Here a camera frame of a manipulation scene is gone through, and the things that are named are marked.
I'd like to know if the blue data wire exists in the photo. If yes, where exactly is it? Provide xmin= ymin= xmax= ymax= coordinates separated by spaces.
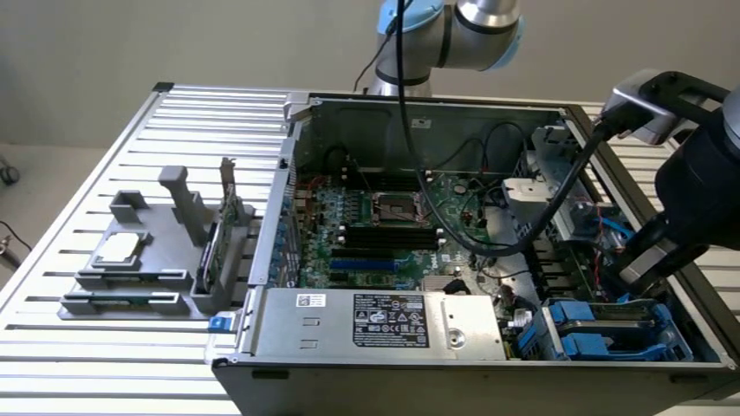
xmin=597 ymin=211 xmax=640 ymax=254

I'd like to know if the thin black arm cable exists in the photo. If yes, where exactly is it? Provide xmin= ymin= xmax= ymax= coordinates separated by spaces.
xmin=352 ymin=0 xmax=414 ymax=93

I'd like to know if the silver power supply unit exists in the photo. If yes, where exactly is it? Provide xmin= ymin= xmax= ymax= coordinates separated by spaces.
xmin=246 ymin=287 xmax=510 ymax=361

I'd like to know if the black disk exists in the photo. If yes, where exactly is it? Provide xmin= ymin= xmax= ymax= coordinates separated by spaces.
xmin=193 ymin=219 xmax=230 ymax=296

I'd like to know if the green RAM stick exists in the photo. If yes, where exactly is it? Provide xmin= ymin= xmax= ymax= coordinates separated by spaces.
xmin=64 ymin=293 xmax=181 ymax=305

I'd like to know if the black power supply label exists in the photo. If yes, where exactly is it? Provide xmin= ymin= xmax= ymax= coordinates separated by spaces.
xmin=350 ymin=293 xmax=433 ymax=350

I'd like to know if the silver chipset heatsink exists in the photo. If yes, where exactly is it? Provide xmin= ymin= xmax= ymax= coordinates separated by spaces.
xmin=420 ymin=274 xmax=466 ymax=295

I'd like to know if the CPU socket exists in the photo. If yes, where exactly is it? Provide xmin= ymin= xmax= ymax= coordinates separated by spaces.
xmin=368 ymin=190 xmax=433 ymax=229

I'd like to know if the black expansion slot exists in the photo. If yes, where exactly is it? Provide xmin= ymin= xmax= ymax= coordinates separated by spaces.
xmin=328 ymin=249 xmax=406 ymax=262

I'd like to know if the blue case latch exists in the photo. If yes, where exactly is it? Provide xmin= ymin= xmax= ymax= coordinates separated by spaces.
xmin=205 ymin=313 xmax=234 ymax=335

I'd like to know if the green graphics card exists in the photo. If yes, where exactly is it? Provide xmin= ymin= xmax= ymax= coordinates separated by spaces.
xmin=218 ymin=157 xmax=246 ymax=246

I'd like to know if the silver metal drive cage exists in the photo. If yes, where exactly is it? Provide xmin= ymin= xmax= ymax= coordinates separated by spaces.
xmin=500 ymin=175 xmax=557 ymax=211

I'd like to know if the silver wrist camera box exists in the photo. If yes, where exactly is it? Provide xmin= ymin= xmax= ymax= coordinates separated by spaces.
xmin=610 ymin=68 xmax=730 ymax=146

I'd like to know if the green motherboard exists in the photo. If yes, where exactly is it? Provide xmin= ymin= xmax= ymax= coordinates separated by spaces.
xmin=286 ymin=167 xmax=545 ymax=300

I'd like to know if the open black PC case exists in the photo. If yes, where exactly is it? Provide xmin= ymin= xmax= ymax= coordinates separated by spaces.
xmin=210 ymin=92 xmax=740 ymax=416

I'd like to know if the grey parts rack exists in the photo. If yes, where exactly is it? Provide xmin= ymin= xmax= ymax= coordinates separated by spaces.
xmin=56 ymin=164 xmax=258 ymax=322

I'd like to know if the blue disk bay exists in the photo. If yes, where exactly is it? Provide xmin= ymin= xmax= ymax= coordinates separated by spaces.
xmin=540 ymin=296 xmax=697 ymax=361

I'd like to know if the black RAM slot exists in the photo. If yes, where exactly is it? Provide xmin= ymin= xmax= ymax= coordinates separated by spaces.
xmin=344 ymin=225 xmax=448 ymax=234
xmin=340 ymin=242 xmax=448 ymax=251
xmin=342 ymin=231 xmax=448 ymax=239
xmin=341 ymin=237 xmax=448 ymax=245

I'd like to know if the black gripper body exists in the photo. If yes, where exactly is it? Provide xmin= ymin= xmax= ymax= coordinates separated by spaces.
xmin=614 ymin=100 xmax=740 ymax=296

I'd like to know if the blue expansion slot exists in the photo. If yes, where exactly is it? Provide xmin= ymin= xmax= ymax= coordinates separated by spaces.
xmin=328 ymin=258 xmax=396 ymax=270

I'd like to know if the thick black camera cable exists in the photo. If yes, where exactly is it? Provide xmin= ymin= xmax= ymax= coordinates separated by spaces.
xmin=392 ymin=0 xmax=612 ymax=261

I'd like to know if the black wire in case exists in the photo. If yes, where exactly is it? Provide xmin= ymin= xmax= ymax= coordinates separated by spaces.
xmin=442 ymin=122 xmax=528 ymax=175

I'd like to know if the silver CPU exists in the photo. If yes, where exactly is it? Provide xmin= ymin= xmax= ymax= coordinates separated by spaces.
xmin=93 ymin=232 xmax=148 ymax=266

